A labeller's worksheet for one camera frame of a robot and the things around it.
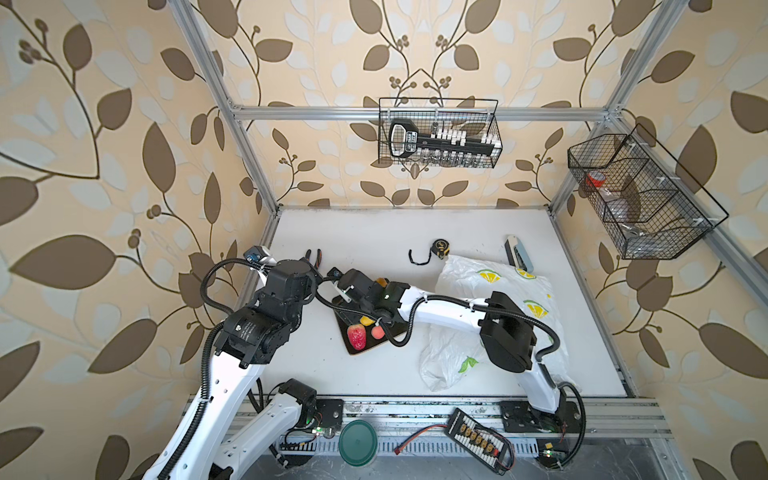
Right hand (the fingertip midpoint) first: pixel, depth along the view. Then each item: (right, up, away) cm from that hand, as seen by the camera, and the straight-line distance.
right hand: (345, 301), depth 85 cm
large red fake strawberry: (+4, -10, -1) cm, 11 cm away
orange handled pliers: (-13, +11, +20) cm, 26 cm away
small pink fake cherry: (+9, -9, 0) cm, 13 cm away
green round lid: (+7, -25, -23) cm, 34 cm away
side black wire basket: (+78, +26, -12) cm, 83 cm away
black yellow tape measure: (+30, +15, +20) cm, 39 cm away
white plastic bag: (+29, -12, -11) cm, 33 cm away
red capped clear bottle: (+75, +36, +4) cm, 83 cm away
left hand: (-7, +11, -17) cm, 21 cm away
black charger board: (+34, -30, -15) cm, 48 cm away
